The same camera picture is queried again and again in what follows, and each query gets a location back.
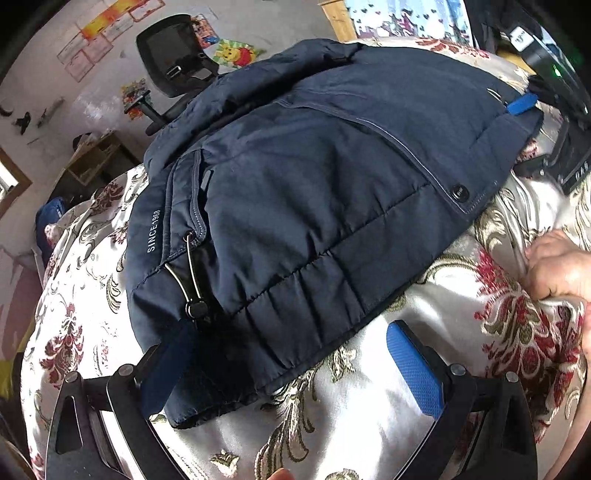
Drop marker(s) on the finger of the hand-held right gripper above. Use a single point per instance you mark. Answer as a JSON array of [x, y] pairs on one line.
[[521, 105], [533, 165]]

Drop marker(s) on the cartoon character poster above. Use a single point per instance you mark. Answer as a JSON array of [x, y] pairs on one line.
[[203, 28]]

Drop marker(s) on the pile of things on desk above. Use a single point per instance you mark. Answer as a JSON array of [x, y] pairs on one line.
[[83, 141]]

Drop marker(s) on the group of wall certificates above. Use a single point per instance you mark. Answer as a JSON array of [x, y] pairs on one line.
[[97, 37]]

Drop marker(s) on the small colourful wall poster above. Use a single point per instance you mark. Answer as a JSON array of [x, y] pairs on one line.
[[135, 97]]

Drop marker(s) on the wooden cabinet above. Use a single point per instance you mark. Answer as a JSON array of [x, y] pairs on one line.
[[337, 18]]

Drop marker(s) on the yellow-green cloth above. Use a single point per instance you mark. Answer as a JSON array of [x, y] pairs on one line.
[[9, 369]]

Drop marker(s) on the blue printed curtain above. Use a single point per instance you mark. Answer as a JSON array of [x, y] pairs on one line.
[[406, 14]]

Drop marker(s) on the small wall rack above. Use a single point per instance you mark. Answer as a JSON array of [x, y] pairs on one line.
[[48, 111]]

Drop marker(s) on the wooden shelf desk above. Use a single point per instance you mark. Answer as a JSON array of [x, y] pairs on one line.
[[92, 161]]

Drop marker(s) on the navy padded jacket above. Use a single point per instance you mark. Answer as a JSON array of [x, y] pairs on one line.
[[323, 184]]

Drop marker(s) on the black office chair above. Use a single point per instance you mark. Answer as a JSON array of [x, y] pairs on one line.
[[171, 50]]

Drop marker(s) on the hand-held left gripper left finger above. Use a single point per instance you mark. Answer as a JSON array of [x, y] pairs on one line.
[[168, 367]]

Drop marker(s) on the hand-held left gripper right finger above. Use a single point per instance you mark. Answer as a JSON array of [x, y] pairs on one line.
[[415, 369]]

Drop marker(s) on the window with wooden frame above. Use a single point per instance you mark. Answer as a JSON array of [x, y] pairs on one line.
[[14, 184]]

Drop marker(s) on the black wall ornament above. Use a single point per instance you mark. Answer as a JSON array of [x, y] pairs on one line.
[[21, 122]]

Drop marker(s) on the blue backpack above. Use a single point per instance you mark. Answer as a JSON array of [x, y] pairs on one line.
[[51, 219]]

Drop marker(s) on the person's right hand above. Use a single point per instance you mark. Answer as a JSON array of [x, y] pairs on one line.
[[561, 272]]

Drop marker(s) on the yellow bear poster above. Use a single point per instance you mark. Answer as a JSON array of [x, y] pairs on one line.
[[235, 53]]

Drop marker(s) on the floral satin bedspread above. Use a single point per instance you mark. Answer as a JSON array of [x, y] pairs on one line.
[[415, 300]]

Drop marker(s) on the person's left hand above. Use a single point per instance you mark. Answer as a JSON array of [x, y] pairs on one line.
[[277, 475]]

